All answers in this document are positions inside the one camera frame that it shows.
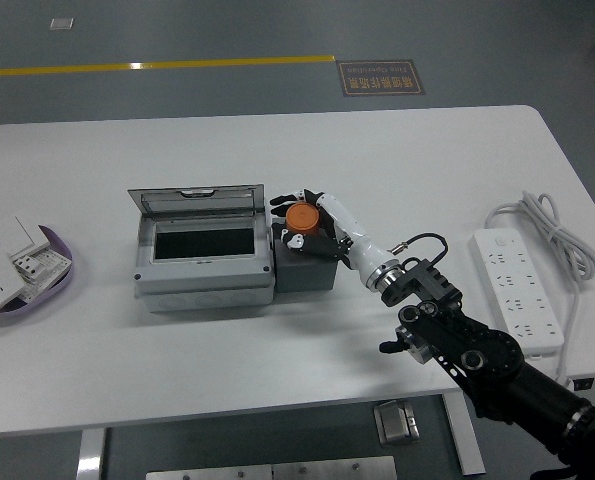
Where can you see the grey box with clear lid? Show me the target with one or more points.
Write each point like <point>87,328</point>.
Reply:
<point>202,285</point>

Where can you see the silver metal box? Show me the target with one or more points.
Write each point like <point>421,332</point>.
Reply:
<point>394,425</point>

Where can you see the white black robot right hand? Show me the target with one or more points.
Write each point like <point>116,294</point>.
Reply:
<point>359,247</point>

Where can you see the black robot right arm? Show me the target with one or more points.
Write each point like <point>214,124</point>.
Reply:
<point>492,350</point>

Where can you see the grey cube with round hole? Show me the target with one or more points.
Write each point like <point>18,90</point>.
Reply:
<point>307,275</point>

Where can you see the purple tray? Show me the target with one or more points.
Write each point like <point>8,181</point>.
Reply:
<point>66,272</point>

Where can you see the white switch panel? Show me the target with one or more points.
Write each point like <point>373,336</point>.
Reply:
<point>12,232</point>

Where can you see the black label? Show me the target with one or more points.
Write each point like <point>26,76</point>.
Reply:
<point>583,384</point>

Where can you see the small white socket module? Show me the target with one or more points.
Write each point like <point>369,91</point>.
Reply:
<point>29,265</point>

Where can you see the small silver floor plate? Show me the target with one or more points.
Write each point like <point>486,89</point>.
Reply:
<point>61,23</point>

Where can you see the steel base plate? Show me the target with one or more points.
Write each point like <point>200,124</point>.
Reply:
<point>207,473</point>

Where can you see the white socket plate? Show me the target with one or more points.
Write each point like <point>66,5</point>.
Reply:
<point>52,272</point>

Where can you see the orange cylinder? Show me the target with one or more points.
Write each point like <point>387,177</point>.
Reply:
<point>302,217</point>

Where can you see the white table leg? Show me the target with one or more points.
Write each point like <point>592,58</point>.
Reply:
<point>467,435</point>
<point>91,455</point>

